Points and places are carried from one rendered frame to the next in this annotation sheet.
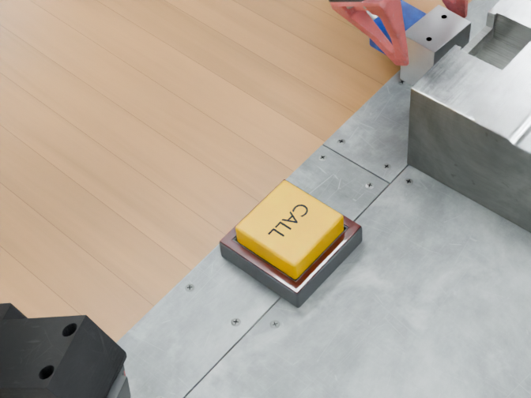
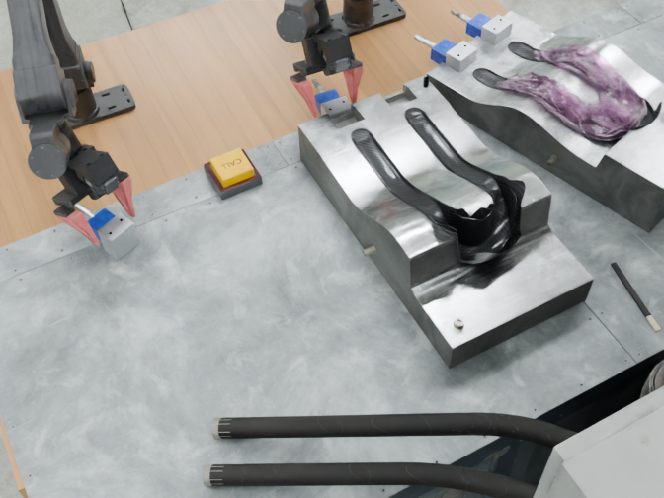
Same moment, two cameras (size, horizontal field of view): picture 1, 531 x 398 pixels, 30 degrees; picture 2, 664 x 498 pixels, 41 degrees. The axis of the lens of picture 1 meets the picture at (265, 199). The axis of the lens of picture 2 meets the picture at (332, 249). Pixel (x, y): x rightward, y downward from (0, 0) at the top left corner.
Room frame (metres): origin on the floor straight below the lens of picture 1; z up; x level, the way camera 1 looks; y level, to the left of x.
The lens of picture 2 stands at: (-0.52, -0.50, 1.97)
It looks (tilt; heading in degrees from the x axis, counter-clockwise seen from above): 52 degrees down; 17
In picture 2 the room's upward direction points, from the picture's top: 2 degrees counter-clockwise
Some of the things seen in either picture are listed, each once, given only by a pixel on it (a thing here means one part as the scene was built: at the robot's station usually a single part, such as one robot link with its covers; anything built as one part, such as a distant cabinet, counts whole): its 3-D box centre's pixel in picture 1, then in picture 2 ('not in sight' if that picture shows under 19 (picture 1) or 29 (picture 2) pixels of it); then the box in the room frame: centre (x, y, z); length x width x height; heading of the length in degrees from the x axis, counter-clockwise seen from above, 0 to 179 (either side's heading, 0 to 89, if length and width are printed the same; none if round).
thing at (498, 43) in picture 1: (493, 56); (345, 124); (0.57, -0.20, 0.87); 0.05 x 0.05 x 0.04; 44
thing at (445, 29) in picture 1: (393, 27); (326, 100); (0.66, -0.13, 0.83); 0.13 x 0.05 x 0.05; 39
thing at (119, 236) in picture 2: not in sight; (101, 222); (0.28, 0.16, 0.83); 0.13 x 0.05 x 0.05; 65
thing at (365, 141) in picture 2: not in sight; (439, 171); (0.45, -0.38, 0.92); 0.35 x 0.16 x 0.09; 44
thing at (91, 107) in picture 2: not in sight; (77, 98); (0.54, 0.32, 0.84); 0.20 x 0.07 x 0.08; 132
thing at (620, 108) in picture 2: not in sight; (577, 84); (0.74, -0.58, 0.90); 0.26 x 0.18 x 0.08; 61
